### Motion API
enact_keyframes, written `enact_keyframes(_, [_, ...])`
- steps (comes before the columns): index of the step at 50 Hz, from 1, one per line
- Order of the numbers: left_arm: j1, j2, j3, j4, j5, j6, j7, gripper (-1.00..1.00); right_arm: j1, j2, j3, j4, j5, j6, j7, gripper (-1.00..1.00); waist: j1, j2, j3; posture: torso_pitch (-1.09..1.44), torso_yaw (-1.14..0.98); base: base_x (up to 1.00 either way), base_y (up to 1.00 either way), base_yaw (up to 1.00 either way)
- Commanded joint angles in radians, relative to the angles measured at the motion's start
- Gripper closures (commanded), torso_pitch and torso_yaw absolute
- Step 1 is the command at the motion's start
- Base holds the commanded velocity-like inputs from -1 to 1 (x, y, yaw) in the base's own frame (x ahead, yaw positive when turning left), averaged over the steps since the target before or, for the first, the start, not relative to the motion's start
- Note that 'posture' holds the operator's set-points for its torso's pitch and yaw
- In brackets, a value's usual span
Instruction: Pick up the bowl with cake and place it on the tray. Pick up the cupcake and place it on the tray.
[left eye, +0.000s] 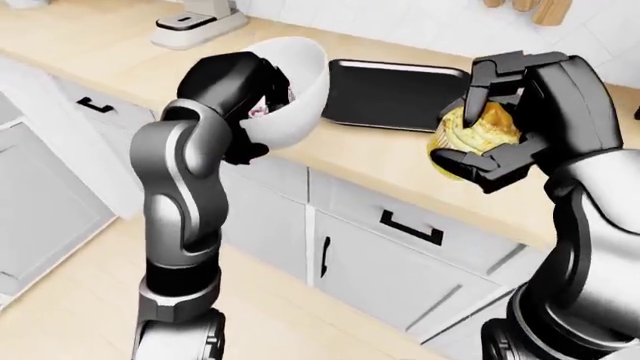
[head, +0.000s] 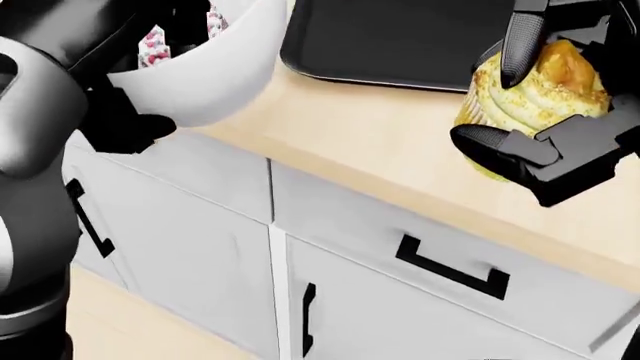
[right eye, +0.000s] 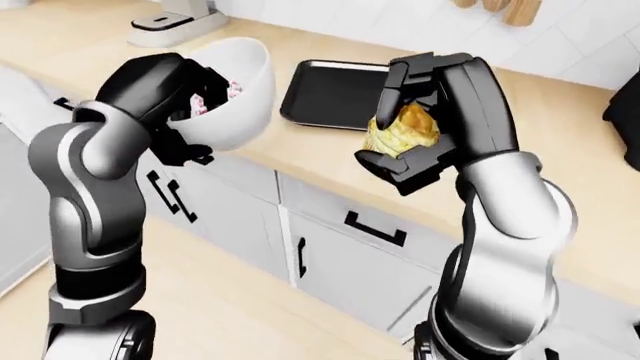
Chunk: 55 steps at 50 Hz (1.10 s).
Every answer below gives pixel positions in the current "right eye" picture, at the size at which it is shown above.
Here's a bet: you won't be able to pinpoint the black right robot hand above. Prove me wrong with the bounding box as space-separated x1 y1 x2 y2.
353 51 522 198

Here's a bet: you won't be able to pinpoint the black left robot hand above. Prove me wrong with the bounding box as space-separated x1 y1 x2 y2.
94 52 231 167

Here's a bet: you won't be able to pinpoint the pink white cake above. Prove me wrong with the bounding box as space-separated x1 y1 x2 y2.
188 77 244 118

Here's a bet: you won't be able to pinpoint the golden cupcake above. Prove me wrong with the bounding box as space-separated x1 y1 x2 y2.
362 102 442 159

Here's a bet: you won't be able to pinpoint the white bowl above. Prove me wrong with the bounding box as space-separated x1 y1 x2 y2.
169 36 279 153

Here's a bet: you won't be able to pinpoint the black tray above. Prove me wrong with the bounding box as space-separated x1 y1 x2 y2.
279 58 391 132

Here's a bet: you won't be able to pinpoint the white appliance base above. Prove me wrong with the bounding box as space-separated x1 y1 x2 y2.
126 0 213 49

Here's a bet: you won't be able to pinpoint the wooden utensils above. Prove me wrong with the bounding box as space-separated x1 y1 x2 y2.
452 0 544 27

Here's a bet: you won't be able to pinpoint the black appliance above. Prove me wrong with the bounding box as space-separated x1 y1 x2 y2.
603 65 640 169

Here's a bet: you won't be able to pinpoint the white cabinet front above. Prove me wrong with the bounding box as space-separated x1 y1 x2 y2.
137 149 481 333

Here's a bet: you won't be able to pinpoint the black drawer handle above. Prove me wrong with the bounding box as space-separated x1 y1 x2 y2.
344 210 408 248
145 169 174 200
167 178 197 223

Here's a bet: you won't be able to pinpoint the black cabinet door handle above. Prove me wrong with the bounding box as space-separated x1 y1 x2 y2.
296 236 307 278

